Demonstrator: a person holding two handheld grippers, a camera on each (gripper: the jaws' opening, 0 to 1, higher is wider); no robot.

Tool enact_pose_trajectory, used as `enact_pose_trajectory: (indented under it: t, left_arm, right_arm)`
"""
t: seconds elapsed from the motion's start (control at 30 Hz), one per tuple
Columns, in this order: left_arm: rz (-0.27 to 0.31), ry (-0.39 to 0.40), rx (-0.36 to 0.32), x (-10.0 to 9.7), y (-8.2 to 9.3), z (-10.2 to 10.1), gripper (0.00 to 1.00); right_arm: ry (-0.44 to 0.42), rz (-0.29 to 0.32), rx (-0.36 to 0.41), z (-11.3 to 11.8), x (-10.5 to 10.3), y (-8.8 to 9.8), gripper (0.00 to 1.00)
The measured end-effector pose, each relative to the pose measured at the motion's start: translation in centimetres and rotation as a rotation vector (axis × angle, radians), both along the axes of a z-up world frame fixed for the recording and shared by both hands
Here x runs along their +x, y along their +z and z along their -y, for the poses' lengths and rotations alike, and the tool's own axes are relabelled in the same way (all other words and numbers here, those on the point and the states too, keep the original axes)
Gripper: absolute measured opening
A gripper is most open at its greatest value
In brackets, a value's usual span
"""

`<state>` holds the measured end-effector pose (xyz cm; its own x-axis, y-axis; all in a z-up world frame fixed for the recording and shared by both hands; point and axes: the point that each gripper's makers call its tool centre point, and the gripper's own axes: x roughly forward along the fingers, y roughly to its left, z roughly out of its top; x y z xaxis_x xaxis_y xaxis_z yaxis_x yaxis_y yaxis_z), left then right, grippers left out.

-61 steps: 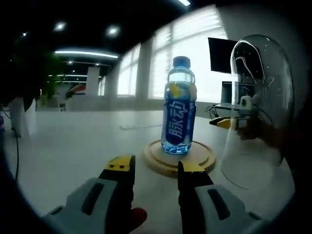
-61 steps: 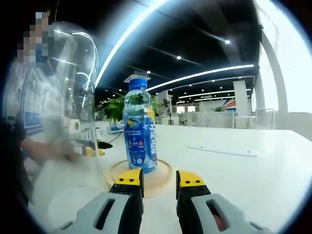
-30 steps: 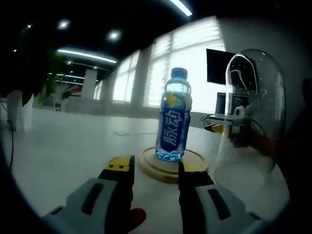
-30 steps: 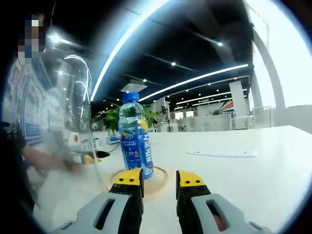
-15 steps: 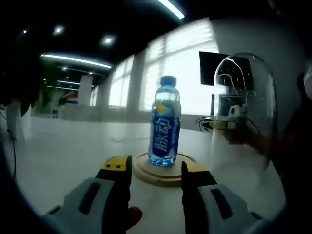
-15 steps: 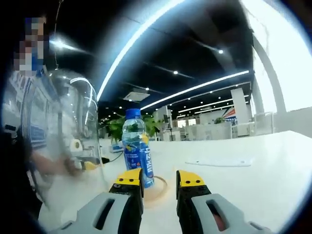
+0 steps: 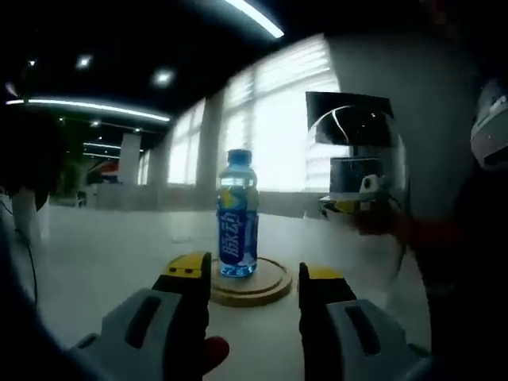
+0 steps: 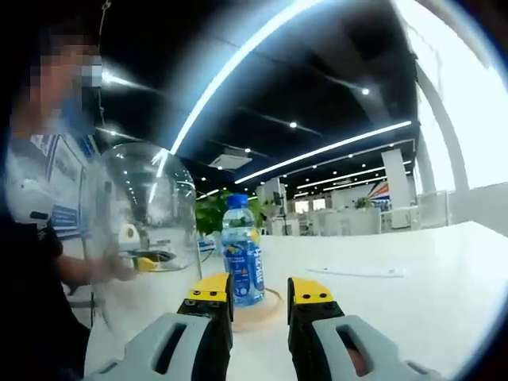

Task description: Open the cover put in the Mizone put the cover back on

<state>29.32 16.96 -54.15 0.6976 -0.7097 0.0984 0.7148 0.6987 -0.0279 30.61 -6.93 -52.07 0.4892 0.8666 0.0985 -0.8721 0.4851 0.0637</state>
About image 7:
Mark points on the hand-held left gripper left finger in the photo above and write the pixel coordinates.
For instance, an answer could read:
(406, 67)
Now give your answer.
(158, 337)

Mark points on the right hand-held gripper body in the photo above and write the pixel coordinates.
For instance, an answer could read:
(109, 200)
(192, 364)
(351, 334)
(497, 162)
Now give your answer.
(375, 188)

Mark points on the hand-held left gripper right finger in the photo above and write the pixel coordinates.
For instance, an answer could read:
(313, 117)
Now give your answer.
(333, 341)

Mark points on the clear glass dome cover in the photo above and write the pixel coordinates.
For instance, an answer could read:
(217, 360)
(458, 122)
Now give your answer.
(399, 166)

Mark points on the blue Mizone drink bottle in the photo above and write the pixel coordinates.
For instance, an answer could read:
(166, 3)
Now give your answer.
(238, 230)

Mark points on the person's right hand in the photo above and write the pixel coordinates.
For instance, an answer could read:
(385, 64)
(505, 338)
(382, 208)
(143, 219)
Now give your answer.
(377, 223)

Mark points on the person's left hand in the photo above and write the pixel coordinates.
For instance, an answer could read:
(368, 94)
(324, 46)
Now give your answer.
(217, 353)

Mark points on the dark box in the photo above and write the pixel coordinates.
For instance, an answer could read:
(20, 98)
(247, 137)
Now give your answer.
(353, 174)

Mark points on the black monitor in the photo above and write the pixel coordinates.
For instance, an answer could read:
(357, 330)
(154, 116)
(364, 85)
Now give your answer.
(345, 127)

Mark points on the round wooden base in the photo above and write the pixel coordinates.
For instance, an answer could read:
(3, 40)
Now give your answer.
(270, 285)

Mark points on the white worn chest device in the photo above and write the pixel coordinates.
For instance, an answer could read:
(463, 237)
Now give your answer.
(490, 131)

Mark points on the long ceiling light strip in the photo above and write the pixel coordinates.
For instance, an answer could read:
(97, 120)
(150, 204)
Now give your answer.
(258, 18)
(91, 106)

